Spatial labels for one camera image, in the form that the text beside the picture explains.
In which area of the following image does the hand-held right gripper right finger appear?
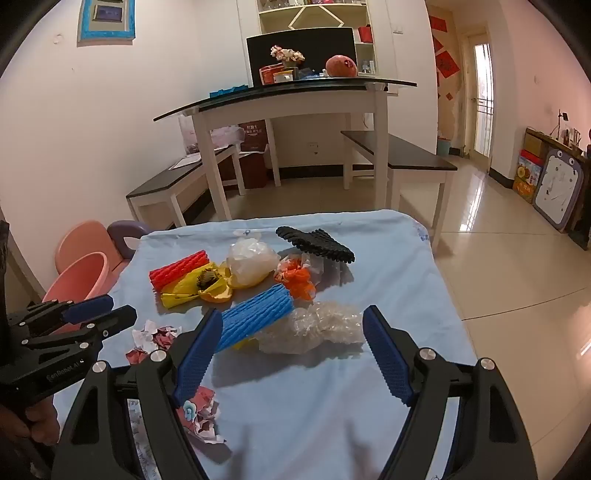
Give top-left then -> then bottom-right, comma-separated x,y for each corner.
362,305 -> 539,480

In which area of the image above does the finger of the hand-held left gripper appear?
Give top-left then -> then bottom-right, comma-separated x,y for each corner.
28,295 -> 115,333
25,305 -> 138,355

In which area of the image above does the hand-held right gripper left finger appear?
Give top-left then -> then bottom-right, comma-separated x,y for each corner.
51,308 -> 225,480

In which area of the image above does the pink plastic bucket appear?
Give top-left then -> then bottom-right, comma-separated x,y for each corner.
41,253 -> 109,335

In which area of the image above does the red white paper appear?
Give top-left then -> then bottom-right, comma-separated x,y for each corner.
127,320 -> 183,365

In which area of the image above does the floral paper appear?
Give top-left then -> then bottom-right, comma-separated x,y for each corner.
178,387 -> 229,445

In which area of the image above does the yellow fruit peel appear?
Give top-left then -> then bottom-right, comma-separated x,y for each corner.
198,268 -> 227,291
199,285 -> 234,304

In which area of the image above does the yellow plastic bag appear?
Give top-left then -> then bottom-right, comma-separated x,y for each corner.
159,262 -> 234,309

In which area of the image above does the blue foam fruit net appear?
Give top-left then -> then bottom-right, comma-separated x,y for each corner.
215,284 -> 294,355

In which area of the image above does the red foam fruit net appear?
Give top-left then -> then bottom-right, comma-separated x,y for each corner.
148,250 -> 211,292

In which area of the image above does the clear bubble wrap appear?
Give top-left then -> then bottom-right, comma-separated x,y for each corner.
256,301 -> 365,355

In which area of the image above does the translucent white plastic bag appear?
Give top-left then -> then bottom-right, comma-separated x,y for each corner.
226,237 -> 281,289

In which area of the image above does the orange plastic bag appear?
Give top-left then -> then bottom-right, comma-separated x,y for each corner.
274,257 -> 317,300

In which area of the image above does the black foam fruit net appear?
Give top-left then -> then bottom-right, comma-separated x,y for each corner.
276,225 -> 355,265

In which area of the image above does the person's left hand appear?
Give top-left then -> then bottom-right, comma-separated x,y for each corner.
0,406 -> 61,445

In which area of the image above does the pink plastic chair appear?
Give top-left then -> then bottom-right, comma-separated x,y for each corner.
55,220 -> 114,274

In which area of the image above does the light blue floral tablecloth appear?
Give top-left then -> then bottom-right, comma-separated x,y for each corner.
53,209 -> 478,480

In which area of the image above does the dark-top white bench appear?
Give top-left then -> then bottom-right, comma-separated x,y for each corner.
340,130 -> 459,252
126,145 -> 245,230

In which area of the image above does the white paper sheet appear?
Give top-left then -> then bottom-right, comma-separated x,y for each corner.
168,154 -> 204,171

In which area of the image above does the clear bag of red fruit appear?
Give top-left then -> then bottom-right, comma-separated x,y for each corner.
179,114 -> 208,155

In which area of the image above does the dark red carton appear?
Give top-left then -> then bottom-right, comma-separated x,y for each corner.
239,121 -> 269,189

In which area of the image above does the white pink plastic bag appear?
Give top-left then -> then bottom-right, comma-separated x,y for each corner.
209,126 -> 245,147

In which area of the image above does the colourful fruit carton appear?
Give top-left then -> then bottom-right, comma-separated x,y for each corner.
512,154 -> 543,204

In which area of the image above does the purple framed drawing board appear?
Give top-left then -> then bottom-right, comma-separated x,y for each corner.
532,147 -> 585,233

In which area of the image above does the dark wooden cabinet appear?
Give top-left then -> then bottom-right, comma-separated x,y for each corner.
524,127 -> 591,252

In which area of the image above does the white glass-top dining table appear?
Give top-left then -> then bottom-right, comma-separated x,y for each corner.
153,78 -> 417,222

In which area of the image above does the white glass door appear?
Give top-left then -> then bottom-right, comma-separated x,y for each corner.
462,28 -> 495,171

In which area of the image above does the red pomegranate ornament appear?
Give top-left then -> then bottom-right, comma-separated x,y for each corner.
325,54 -> 358,78

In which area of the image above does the dried flower bouquet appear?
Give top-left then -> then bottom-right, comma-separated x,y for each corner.
270,45 -> 305,68

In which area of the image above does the black monitor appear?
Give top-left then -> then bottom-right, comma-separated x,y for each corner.
246,27 -> 357,88

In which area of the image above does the blue framed wall panel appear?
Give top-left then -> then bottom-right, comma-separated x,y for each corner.
76,0 -> 138,45

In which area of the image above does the white wall shelf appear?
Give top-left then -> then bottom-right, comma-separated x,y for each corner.
256,0 -> 376,77

